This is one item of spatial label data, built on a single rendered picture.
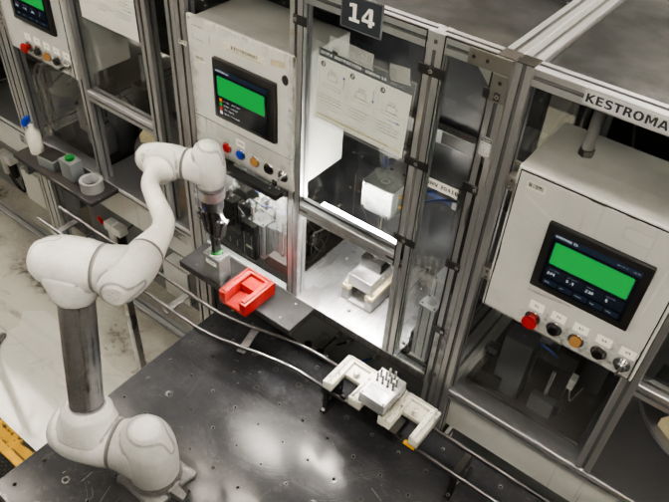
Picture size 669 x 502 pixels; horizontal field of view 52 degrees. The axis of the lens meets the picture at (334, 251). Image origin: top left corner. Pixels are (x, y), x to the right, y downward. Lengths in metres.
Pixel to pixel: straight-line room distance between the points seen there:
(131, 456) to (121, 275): 0.60
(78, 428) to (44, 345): 1.58
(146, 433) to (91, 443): 0.17
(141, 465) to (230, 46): 1.23
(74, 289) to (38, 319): 1.99
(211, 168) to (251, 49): 0.40
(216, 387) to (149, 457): 0.49
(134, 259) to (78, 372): 0.41
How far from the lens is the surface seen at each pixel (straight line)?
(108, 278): 1.79
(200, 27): 2.18
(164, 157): 2.24
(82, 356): 2.04
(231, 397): 2.50
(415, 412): 2.24
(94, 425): 2.18
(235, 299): 2.48
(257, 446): 2.39
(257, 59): 2.05
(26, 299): 3.98
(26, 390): 3.57
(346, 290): 2.46
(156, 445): 2.13
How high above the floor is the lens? 2.70
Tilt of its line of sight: 42 degrees down
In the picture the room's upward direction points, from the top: 4 degrees clockwise
